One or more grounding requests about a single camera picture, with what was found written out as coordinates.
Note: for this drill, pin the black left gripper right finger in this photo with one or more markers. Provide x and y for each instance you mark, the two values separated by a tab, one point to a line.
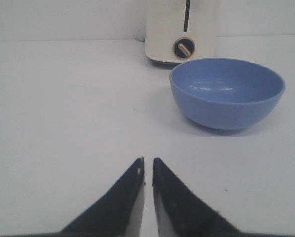
179	211

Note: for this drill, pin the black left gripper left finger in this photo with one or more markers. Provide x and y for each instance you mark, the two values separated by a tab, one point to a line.
119	211

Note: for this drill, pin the blue plastic bowl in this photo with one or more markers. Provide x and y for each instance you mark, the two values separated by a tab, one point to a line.
225	94

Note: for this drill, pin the cream white toaster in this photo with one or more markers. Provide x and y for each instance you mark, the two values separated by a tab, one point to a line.
180	30

